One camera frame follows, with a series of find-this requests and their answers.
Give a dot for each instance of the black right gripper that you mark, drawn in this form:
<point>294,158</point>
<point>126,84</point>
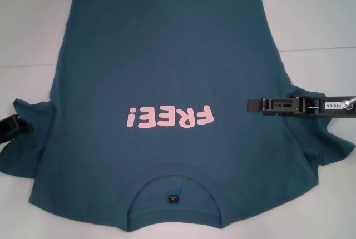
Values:
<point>303,107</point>

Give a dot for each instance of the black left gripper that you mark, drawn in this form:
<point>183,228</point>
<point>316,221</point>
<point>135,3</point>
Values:
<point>5,130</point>

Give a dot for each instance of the teal FREE print t-shirt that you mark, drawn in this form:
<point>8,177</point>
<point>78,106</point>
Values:
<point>172,64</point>

